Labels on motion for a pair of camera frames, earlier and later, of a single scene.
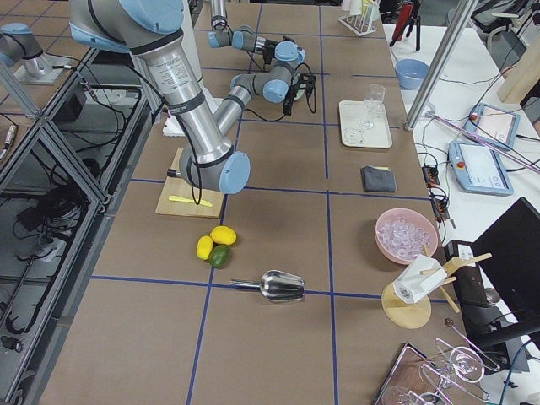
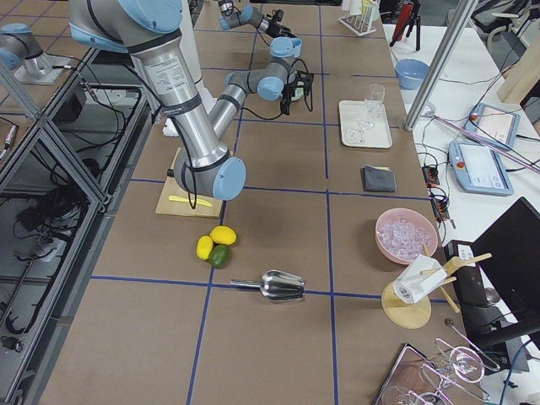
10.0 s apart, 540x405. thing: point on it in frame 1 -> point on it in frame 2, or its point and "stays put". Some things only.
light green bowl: x=300 y=93 stays put
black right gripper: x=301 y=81 stays put
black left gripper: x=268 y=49 -> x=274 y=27
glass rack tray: x=446 y=376 stays put
